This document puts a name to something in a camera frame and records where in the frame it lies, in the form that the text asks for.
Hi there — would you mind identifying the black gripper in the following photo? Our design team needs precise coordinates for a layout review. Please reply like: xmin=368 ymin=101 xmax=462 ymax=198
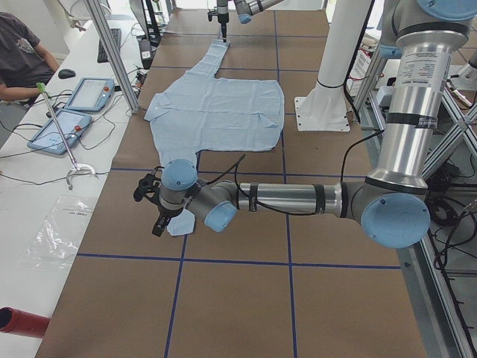
xmin=218 ymin=13 xmax=228 ymax=41
xmin=152 ymin=205 xmax=179 ymax=236

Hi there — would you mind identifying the light blue button-up shirt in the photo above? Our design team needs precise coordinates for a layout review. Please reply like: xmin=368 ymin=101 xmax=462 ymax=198
xmin=145 ymin=40 xmax=285 ymax=236

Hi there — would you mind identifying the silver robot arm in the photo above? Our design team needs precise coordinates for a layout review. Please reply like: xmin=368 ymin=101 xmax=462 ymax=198
xmin=207 ymin=0 xmax=282 ymax=43
xmin=159 ymin=10 xmax=378 ymax=261

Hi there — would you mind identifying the clear plastic bag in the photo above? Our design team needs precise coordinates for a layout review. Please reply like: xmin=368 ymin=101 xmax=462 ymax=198
xmin=19 ymin=195 xmax=98 ymax=271

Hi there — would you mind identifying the black keyboard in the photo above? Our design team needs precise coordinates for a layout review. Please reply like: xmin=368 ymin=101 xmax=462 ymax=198
xmin=97 ymin=28 xmax=123 ymax=63

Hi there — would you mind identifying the blue teach pendant near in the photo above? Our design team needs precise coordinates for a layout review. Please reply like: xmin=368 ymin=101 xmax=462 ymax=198
xmin=27 ymin=108 xmax=92 ymax=156

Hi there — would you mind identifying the blue teach pendant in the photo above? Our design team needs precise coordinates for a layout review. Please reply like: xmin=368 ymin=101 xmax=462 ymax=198
xmin=64 ymin=78 xmax=115 ymax=113
xmin=27 ymin=108 xmax=92 ymax=156

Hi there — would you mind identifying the blue teach pendant far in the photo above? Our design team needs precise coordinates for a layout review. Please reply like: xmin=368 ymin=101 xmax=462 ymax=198
xmin=64 ymin=78 xmax=115 ymax=113

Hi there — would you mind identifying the black computer mouse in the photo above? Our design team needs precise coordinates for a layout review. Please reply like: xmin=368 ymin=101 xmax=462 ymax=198
xmin=57 ymin=69 xmax=76 ymax=79

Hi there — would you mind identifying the red cylinder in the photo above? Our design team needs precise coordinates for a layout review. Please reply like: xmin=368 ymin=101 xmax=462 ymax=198
xmin=1 ymin=307 xmax=50 ymax=339

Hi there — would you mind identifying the metal reacher grabber stick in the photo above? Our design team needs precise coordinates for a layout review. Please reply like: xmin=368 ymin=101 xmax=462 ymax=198
xmin=37 ymin=83 xmax=96 ymax=190

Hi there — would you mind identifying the seated person dark shirt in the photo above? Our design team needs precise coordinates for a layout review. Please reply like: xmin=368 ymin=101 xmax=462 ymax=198
xmin=1 ymin=12 xmax=60 ymax=104

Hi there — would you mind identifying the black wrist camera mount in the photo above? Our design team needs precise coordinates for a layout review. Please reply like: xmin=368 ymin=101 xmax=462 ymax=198
xmin=207 ymin=10 xmax=218 ymax=22
xmin=133 ymin=166 xmax=163 ymax=204

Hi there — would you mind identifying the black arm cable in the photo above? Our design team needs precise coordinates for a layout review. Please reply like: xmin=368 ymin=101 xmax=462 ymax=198
xmin=204 ymin=130 xmax=388 ymax=217

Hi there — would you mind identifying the aluminium frame post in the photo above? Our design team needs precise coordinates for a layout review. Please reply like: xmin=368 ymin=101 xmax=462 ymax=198
xmin=84 ymin=0 xmax=139 ymax=114

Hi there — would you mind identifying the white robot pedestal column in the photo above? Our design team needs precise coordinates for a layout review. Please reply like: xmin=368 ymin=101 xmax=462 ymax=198
xmin=294 ymin=0 xmax=373 ymax=132

